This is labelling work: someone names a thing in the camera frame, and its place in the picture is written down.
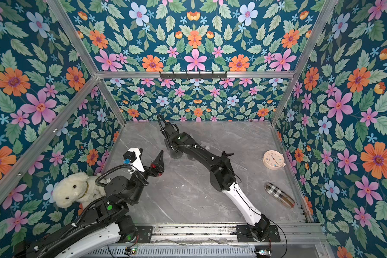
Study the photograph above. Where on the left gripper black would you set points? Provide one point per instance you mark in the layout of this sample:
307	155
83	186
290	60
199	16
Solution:
158	168

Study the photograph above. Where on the metal base rail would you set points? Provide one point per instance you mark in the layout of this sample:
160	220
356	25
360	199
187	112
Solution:
232	240

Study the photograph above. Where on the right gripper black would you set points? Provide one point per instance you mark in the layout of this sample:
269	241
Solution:
167	129

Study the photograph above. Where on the striped oblong case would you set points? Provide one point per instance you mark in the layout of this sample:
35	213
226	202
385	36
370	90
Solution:
280	195

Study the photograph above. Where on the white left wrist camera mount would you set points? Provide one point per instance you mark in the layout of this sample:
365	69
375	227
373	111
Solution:
132	158

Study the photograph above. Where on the cream round wall clock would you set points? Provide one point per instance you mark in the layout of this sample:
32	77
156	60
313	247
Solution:
273	160

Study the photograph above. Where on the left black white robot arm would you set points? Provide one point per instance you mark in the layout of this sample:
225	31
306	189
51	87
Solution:
105	220

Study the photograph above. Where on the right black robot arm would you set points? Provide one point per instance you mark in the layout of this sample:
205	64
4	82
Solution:
222	178

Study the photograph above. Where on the small red object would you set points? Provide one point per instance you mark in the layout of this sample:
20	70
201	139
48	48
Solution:
155	170

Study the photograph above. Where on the cream plush teddy bear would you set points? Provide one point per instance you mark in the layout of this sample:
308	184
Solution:
77	188

